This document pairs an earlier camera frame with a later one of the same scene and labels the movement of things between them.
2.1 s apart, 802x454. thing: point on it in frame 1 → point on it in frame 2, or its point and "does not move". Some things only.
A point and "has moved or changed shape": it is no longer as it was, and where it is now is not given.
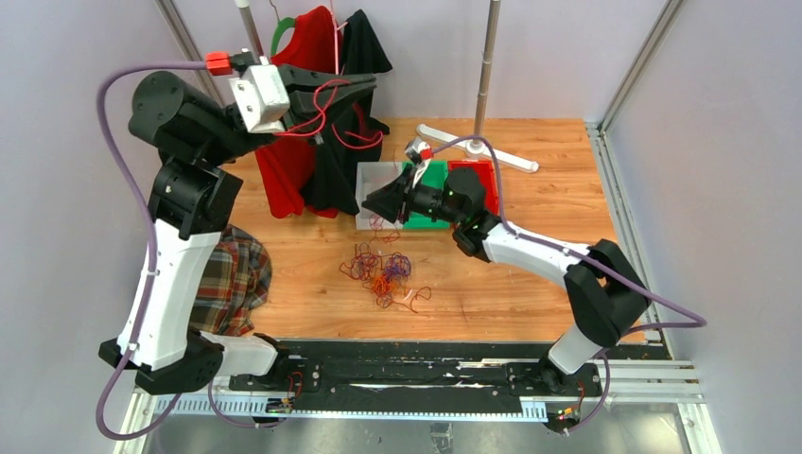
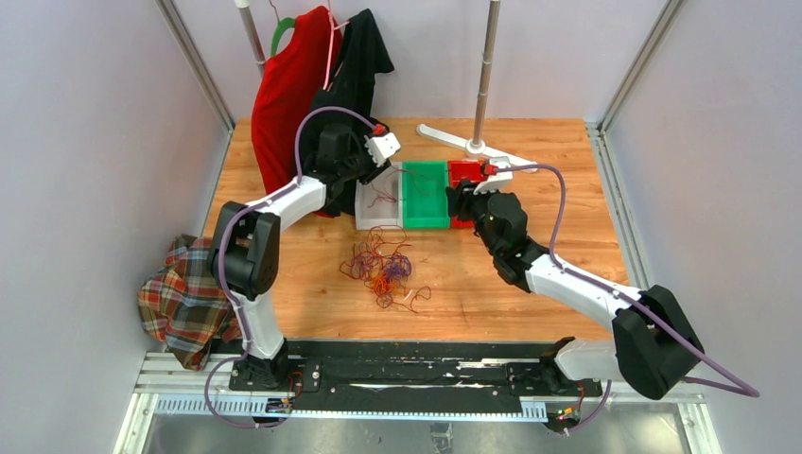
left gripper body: [309, 127] → [374, 171]
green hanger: [283, 24] does not move
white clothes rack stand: [477, 147] does not move
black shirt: [352, 137] does not move
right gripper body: [428, 201] → [468, 205]
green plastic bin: [435, 176] does not move
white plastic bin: [371, 177] does not move
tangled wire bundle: [386, 275] does not move
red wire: [316, 115] has moved or changed shape
